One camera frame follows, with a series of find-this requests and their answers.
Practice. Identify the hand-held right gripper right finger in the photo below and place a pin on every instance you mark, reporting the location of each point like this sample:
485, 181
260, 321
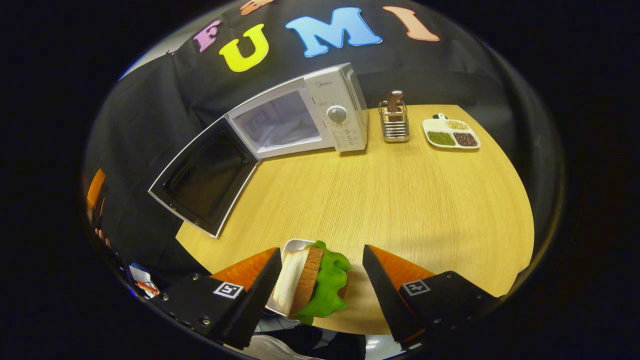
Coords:
385, 295

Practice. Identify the person's dark trousers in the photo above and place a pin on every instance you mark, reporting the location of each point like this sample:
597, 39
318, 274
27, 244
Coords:
330, 345

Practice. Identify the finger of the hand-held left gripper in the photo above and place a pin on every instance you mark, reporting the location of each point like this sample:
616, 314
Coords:
95, 187

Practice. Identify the sandwich with green lettuce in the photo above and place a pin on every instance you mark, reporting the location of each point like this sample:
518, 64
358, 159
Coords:
320, 285

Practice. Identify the person's white shoe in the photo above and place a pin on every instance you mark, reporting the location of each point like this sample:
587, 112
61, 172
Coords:
275, 347

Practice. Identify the white microwave oven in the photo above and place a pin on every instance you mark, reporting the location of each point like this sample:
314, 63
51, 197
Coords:
340, 120

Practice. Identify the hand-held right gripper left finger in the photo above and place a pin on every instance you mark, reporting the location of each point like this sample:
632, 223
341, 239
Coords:
255, 305

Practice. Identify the black backdrop cloth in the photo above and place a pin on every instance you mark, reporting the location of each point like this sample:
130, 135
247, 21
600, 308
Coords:
135, 125

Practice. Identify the white divided dish of beans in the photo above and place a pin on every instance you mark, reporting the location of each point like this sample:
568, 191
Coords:
450, 135

